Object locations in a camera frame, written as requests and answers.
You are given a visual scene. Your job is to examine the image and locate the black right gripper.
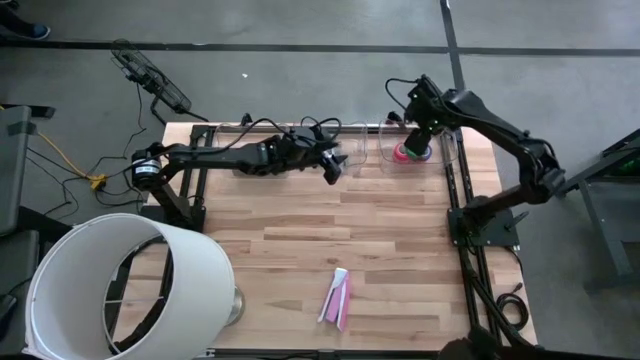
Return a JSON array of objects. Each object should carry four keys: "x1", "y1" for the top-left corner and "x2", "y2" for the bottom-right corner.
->
[{"x1": 403, "y1": 74, "x2": 454, "y2": 157}]

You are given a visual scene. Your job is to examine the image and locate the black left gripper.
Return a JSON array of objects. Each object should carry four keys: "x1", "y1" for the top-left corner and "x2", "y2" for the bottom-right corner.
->
[{"x1": 276, "y1": 126, "x2": 350, "y2": 187}]

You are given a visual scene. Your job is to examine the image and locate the pink and white stapler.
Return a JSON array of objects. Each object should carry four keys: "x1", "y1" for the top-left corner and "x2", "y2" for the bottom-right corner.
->
[{"x1": 316, "y1": 267, "x2": 353, "y2": 333}]

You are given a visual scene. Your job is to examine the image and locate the clear plastic bin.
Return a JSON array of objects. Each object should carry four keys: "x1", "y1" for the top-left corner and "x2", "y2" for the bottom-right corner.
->
[
  {"x1": 294, "y1": 122, "x2": 370, "y2": 177},
  {"x1": 214, "y1": 122, "x2": 294, "y2": 180},
  {"x1": 377, "y1": 119, "x2": 461, "y2": 174}
]

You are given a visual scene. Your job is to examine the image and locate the silver metal lamp base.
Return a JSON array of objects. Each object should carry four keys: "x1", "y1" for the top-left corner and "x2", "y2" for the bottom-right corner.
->
[{"x1": 224, "y1": 285, "x2": 247, "y2": 328}]

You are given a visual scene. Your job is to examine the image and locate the white lamp shade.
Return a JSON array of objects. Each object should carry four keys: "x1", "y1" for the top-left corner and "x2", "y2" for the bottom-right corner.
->
[{"x1": 23, "y1": 212, "x2": 238, "y2": 360}]

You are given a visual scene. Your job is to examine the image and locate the grey metal side table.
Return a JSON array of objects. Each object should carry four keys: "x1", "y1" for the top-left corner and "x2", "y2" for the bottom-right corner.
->
[{"x1": 572, "y1": 127, "x2": 640, "y2": 281}]

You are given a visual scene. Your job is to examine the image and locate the grey desk with black legs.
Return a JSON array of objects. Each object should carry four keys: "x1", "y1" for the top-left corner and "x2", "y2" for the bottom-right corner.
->
[{"x1": 0, "y1": 103, "x2": 56, "y2": 236}]

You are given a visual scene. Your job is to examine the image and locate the person's shoe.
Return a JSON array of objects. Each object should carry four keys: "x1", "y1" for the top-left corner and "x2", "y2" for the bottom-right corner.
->
[{"x1": 19, "y1": 23, "x2": 52, "y2": 41}]

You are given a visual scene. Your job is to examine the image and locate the black aluminium table frame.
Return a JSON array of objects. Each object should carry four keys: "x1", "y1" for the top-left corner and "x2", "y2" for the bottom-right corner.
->
[{"x1": 180, "y1": 122, "x2": 539, "y2": 360}]

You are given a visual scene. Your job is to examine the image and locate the coiled black cable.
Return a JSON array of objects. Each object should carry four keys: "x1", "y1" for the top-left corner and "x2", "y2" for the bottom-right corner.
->
[{"x1": 494, "y1": 282, "x2": 530, "y2": 332}]

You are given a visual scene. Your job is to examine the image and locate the black wire floor fan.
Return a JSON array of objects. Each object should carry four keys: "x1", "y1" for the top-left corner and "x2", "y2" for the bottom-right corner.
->
[{"x1": 109, "y1": 38, "x2": 209, "y2": 124}]

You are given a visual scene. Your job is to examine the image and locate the black camera stand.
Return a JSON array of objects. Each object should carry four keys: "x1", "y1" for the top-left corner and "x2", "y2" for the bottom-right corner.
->
[{"x1": 439, "y1": 324, "x2": 511, "y2": 360}]

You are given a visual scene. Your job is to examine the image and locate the yellow cable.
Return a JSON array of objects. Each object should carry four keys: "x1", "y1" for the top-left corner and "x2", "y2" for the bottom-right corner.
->
[{"x1": 0, "y1": 103, "x2": 109, "y2": 192}]

